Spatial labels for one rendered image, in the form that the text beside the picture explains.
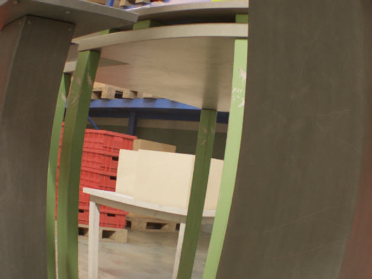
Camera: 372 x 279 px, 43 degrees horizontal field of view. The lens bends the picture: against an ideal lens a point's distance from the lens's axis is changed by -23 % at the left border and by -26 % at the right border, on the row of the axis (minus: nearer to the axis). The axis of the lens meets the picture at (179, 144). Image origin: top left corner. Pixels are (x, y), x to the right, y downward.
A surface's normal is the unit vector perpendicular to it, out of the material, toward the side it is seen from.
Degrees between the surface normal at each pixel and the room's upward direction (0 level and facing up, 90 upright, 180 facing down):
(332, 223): 90
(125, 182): 90
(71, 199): 90
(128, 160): 90
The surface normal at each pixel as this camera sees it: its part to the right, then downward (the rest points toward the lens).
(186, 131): -0.63, -0.13
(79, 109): 0.77, 0.07
